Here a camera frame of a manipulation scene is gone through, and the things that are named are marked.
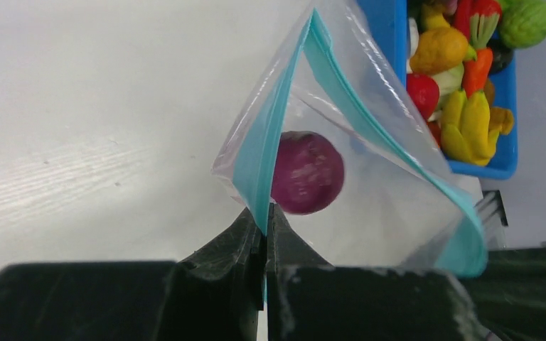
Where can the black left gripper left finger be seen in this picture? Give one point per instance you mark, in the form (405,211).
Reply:
(213,294)

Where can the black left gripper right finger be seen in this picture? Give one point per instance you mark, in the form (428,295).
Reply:
(310,299)

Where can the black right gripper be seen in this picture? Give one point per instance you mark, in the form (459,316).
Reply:
(510,295)

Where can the clear zip top bag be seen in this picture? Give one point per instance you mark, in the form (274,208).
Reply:
(399,205)

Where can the yellow toy banana bunch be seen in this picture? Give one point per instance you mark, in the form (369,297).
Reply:
(465,134)

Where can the red toy apple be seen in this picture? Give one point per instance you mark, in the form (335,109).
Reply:
(424,93)

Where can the brown toy walnut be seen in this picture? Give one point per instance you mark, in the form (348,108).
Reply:
(501,120)

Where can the pale green toy cabbage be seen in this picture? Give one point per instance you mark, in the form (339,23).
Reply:
(450,80)

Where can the orange toy carrot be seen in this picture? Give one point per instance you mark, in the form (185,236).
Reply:
(476,71)

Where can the orange toy citrus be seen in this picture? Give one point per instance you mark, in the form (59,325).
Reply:
(439,50)

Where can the green bumpy toy fruit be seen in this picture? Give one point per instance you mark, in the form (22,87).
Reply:
(523,23)

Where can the white toy garlic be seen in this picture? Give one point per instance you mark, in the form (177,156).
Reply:
(413,40)

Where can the red toy chili pepper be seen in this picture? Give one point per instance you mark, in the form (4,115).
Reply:
(471,14)

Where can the blue plastic bin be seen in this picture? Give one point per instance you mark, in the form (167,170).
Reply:
(387,22)

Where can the aluminium table edge rail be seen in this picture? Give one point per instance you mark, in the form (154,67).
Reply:
(491,210)

